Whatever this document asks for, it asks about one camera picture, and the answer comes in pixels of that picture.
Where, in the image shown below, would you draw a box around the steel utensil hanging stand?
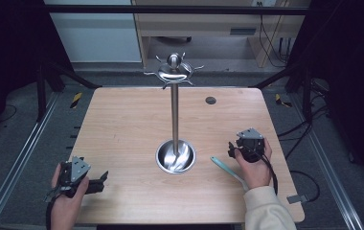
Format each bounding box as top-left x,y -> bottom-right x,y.
143,52 -> 205,175

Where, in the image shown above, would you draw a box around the aluminium floor rail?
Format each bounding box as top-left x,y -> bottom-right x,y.
288,92 -> 364,230
0,91 -> 60,230

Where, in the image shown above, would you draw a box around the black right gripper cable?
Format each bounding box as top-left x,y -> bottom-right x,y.
248,149 -> 280,196

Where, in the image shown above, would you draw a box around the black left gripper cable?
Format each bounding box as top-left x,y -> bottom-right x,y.
44,193 -> 60,230

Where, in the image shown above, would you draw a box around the light wooden desk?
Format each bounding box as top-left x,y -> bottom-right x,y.
131,0 -> 310,69

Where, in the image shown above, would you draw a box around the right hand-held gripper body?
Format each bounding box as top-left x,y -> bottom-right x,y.
234,127 -> 266,164

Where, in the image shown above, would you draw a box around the black curtain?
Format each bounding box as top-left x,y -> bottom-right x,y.
287,0 -> 364,196
0,0 -> 75,151

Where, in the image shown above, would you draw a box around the black floor cables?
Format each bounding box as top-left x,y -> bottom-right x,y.
277,78 -> 331,161

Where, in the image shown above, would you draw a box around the black metal frame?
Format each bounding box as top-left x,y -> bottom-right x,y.
35,4 -> 314,123

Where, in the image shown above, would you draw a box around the yellow tool left floor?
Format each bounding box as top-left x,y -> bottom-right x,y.
70,91 -> 84,110

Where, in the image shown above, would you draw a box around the yellow tool floor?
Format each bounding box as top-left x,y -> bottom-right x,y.
273,93 -> 293,109
70,91 -> 84,110

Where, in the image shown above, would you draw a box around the person's left hand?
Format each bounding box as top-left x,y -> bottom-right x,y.
50,162 -> 90,221

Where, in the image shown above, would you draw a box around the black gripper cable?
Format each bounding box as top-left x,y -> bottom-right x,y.
44,193 -> 60,230
248,149 -> 280,196

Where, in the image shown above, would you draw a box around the black looped cable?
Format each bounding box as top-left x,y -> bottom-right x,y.
289,170 -> 322,203

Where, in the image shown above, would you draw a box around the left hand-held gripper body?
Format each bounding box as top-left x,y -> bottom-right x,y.
44,155 -> 92,203

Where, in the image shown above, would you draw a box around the white cabinet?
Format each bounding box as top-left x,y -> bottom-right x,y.
44,0 -> 143,63

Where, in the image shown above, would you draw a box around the black hanging cables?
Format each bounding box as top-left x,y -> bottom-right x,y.
258,2 -> 293,69

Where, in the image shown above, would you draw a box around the person's right hand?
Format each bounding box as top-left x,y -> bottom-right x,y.
234,138 -> 274,191

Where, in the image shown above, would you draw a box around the yellow tool right floor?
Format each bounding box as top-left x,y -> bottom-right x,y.
273,93 -> 293,109

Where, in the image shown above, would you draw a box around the teal handled spatula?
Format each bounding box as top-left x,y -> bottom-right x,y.
210,155 -> 250,193

